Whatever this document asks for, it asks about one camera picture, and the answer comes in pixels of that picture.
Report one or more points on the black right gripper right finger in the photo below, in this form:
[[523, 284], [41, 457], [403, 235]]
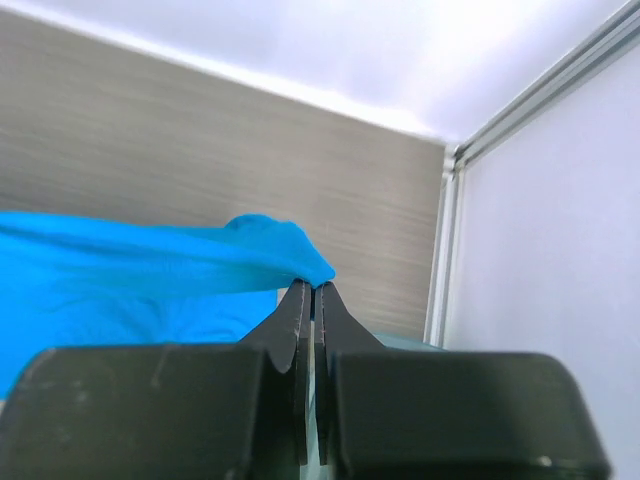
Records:
[[389, 413]]

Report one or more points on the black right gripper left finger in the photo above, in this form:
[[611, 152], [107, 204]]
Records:
[[172, 411]]

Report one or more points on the blue t-shirt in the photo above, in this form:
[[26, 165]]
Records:
[[70, 281]]

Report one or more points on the teal plastic bin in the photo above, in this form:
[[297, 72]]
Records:
[[406, 344]]

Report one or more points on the aluminium frame post right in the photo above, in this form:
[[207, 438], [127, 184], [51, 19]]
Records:
[[538, 229]]

